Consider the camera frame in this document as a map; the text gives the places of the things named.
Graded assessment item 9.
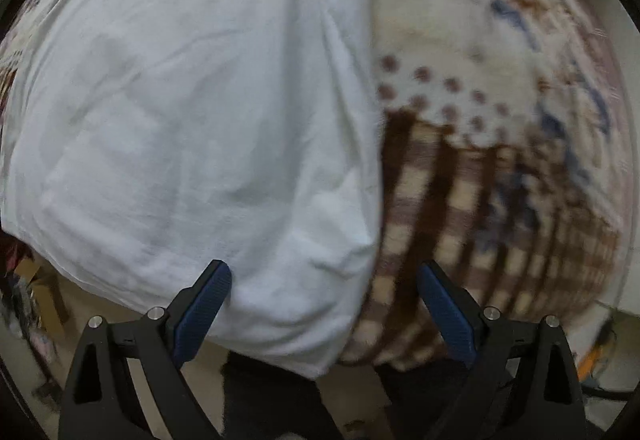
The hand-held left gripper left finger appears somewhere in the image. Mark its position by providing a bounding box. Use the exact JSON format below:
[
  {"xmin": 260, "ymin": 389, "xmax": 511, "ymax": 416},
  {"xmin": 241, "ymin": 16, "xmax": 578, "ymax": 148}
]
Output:
[{"xmin": 57, "ymin": 259, "xmax": 233, "ymax": 440}]

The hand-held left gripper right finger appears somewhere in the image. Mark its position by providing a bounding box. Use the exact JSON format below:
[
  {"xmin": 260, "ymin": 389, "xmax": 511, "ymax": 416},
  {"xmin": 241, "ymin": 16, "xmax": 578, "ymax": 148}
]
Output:
[{"xmin": 416, "ymin": 260, "xmax": 589, "ymax": 440}]

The white t-shirt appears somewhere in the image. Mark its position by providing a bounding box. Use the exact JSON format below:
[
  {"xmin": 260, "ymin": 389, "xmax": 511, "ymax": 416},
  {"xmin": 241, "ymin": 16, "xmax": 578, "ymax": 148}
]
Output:
[{"xmin": 0, "ymin": 0, "xmax": 386, "ymax": 380}]

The brown cardboard box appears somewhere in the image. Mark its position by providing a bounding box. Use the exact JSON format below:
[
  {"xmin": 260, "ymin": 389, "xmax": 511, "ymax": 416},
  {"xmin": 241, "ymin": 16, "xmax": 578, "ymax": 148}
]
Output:
[{"xmin": 14, "ymin": 256, "xmax": 71, "ymax": 327}]

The floral and plaid printed blanket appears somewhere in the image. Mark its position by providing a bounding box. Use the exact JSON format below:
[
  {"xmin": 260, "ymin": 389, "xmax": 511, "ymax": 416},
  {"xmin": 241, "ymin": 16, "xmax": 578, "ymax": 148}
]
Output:
[{"xmin": 0, "ymin": 0, "xmax": 632, "ymax": 367}]

